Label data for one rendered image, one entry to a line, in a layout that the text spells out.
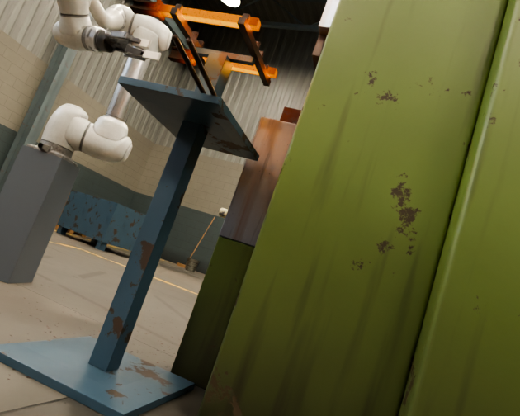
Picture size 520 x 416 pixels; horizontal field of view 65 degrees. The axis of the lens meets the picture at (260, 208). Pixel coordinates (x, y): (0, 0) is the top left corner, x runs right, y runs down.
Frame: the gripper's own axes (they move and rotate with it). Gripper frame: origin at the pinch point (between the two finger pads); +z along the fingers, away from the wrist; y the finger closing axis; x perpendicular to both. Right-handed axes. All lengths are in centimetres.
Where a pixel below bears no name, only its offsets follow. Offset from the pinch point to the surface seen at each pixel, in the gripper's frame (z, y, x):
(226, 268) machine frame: 52, -12, -65
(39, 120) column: -577, -505, 81
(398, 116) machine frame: 91, 14, -13
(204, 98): 47, 32, -27
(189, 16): 28.5, 24.8, -0.9
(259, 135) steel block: 47, -12, -18
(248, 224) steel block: 54, -12, -49
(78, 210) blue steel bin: -345, -425, -59
